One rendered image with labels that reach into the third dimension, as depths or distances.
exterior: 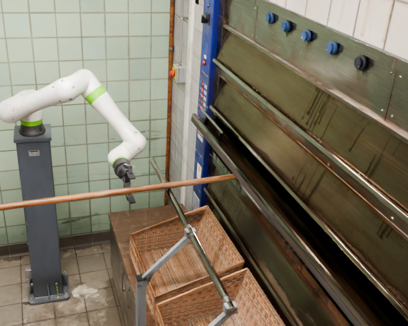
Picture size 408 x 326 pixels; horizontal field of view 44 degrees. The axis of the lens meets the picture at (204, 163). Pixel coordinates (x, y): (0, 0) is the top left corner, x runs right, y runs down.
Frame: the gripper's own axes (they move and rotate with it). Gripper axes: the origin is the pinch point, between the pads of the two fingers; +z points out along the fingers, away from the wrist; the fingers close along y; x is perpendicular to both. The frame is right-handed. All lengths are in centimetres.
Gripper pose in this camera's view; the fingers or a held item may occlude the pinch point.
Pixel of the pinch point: (132, 189)
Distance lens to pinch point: 246.9
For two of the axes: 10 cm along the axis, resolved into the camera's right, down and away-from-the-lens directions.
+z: 3.4, 4.5, -8.3
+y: -0.6, 8.9, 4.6
